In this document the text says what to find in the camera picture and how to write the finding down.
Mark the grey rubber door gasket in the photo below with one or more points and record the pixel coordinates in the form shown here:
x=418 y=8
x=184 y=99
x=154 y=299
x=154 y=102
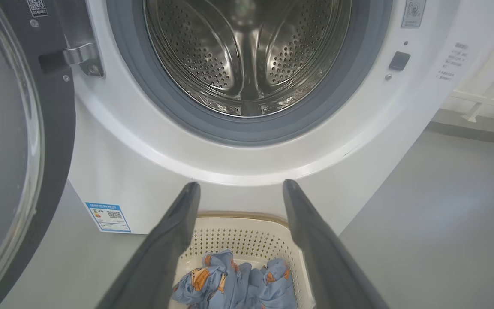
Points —
x=178 y=116

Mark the grey caution sticker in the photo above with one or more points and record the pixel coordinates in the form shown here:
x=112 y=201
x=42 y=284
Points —
x=413 y=13

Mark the white QR code sticker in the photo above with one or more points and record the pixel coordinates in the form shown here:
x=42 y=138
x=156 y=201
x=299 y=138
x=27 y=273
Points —
x=37 y=7

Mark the stainless steel washing machine drum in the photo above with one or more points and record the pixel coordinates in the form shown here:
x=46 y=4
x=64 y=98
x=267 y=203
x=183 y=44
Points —
x=212 y=51

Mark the black door latch socket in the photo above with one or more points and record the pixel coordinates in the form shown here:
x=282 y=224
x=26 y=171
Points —
x=399 y=61

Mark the washing machine door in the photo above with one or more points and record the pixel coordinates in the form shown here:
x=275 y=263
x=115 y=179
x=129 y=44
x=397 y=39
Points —
x=54 y=128

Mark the blue energy label sticker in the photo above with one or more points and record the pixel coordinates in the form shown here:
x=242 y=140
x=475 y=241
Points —
x=107 y=216

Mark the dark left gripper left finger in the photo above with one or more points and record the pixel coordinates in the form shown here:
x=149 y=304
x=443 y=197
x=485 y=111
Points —
x=161 y=266

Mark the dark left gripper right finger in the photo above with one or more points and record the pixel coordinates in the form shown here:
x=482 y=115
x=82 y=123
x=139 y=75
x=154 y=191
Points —
x=324 y=266

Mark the blue patterned garment orange print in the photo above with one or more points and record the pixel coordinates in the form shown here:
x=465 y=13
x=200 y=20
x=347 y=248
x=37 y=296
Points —
x=212 y=279
x=275 y=285

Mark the cream perforated laundry basket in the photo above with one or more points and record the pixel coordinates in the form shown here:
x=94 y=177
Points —
x=247 y=236

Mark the white metal railing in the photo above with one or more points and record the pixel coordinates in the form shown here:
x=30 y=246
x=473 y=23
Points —
x=487 y=99

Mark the metal door hinge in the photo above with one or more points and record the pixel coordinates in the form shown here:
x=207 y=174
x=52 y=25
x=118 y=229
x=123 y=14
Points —
x=79 y=53

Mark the white front-load washing machine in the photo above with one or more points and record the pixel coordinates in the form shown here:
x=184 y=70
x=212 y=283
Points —
x=135 y=171

